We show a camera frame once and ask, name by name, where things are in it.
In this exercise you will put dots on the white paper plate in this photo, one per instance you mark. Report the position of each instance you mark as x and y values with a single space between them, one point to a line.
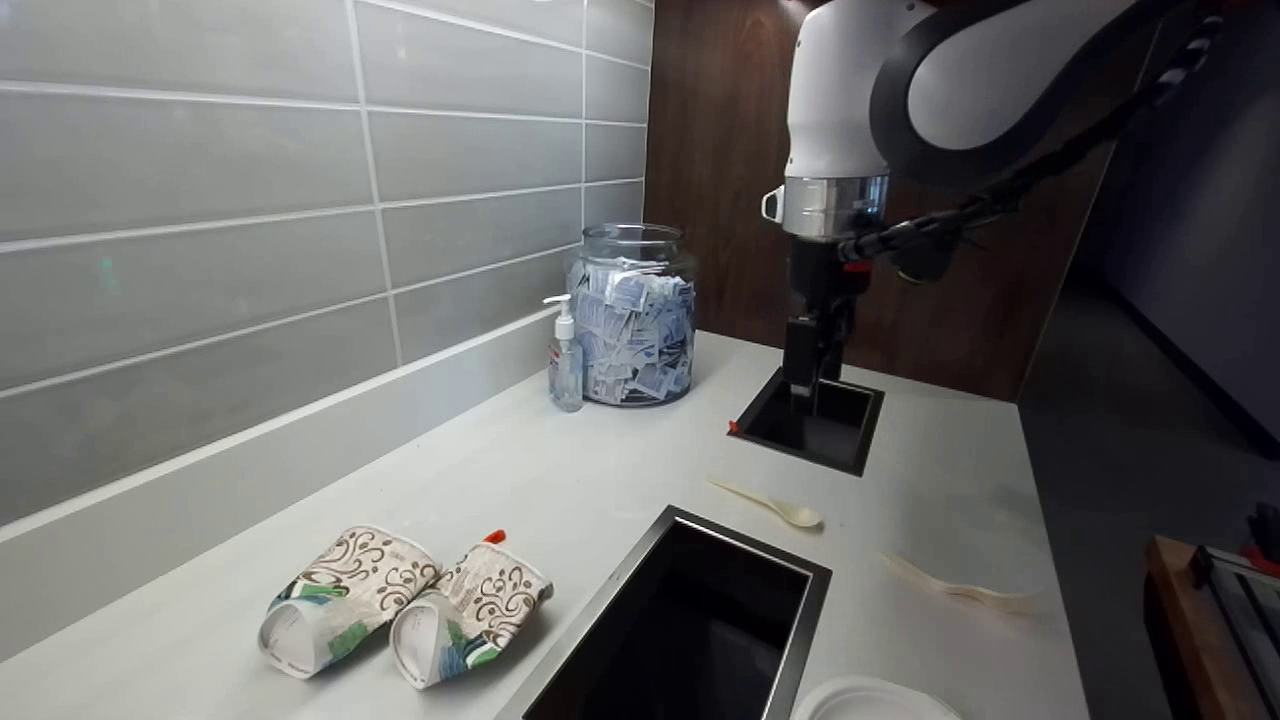
873 703

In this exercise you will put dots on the glass jar with blue packets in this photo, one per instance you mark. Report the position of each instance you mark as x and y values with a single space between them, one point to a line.
632 322

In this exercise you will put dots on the orange corn snack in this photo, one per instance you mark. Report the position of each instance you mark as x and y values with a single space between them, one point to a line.
496 536
734 431

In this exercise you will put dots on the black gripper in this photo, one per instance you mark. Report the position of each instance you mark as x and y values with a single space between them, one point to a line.
821 281

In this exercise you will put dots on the cream plastic spoon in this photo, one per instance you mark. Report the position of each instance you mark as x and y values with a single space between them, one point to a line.
793 513

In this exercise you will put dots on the small clear sanitizer bottle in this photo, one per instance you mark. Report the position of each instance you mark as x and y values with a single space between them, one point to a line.
564 364

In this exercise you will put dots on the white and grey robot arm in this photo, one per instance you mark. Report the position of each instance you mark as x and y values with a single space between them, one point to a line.
854 93

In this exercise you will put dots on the wooden tray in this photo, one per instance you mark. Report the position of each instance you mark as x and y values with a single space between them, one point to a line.
1181 627

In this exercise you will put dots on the steel framed counter hole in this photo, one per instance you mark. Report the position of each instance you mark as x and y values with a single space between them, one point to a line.
642 560

